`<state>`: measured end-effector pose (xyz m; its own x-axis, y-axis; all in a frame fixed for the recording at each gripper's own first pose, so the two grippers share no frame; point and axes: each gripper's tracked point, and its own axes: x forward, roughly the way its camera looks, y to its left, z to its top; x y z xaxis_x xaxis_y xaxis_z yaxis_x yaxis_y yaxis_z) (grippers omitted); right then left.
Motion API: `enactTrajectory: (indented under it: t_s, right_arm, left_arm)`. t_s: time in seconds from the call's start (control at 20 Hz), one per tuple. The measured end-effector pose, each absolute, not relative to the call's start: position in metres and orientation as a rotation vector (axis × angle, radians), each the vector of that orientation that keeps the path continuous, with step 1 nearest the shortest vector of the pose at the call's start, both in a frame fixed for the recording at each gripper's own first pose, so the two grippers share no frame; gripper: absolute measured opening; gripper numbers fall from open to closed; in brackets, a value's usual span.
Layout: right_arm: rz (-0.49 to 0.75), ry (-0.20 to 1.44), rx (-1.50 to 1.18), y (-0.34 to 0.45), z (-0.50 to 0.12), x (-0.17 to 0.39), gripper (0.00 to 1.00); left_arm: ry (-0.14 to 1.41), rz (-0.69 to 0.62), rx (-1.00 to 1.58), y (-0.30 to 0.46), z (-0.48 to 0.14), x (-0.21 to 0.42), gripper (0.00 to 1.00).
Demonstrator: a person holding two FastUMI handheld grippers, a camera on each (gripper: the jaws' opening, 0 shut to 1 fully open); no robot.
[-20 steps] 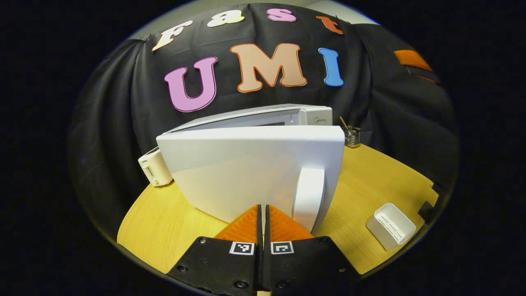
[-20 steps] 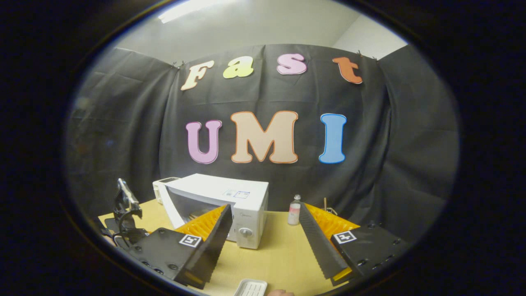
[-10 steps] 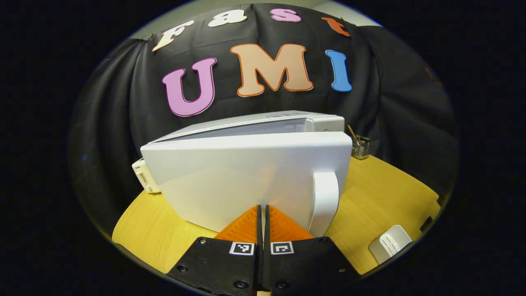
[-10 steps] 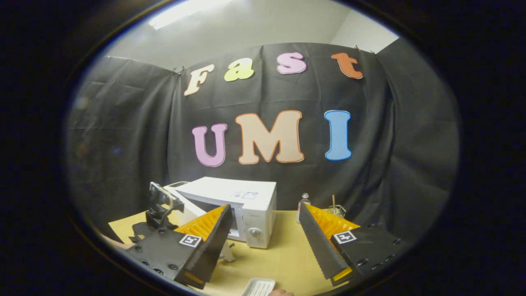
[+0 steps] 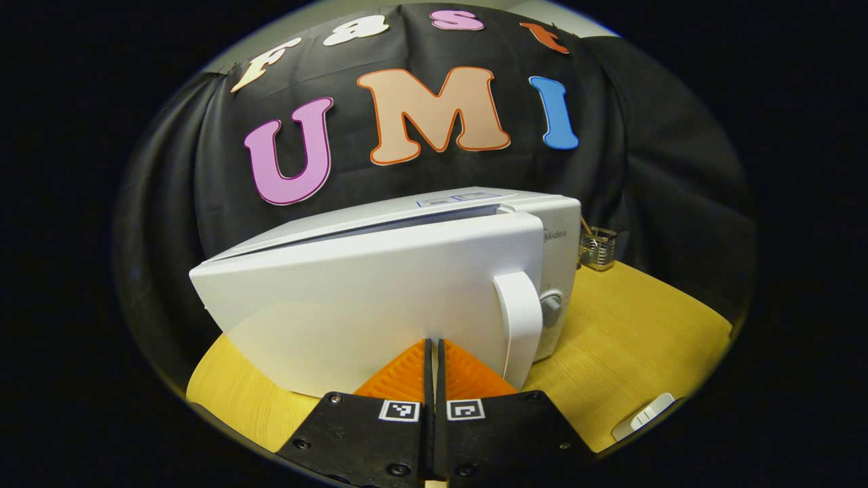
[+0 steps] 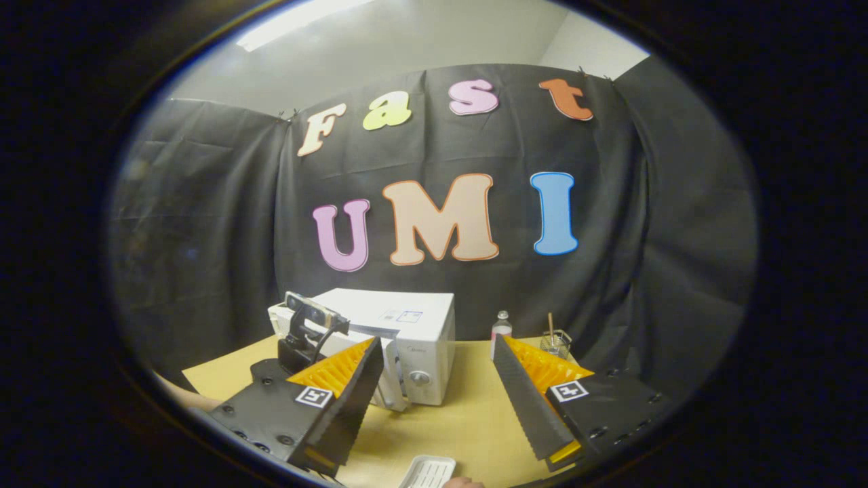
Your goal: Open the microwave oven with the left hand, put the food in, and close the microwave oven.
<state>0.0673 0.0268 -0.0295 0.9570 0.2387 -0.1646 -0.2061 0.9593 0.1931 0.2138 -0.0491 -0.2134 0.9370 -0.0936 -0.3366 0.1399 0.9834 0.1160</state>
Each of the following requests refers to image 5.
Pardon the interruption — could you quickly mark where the clear glass jar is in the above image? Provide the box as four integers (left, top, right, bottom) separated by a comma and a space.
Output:
578, 226, 618, 272

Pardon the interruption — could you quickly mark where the white microwave oven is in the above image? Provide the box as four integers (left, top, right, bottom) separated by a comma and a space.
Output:
189, 186, 583, 401

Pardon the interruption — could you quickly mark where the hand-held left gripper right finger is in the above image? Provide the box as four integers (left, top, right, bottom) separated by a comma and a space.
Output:
434, 339, 597, 485

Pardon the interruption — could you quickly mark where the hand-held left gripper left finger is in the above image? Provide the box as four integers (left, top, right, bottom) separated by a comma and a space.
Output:
275, 339, 433, 488

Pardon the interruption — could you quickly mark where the black backdrop cloth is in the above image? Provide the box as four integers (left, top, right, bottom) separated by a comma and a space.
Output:
114, 3, 757, 401

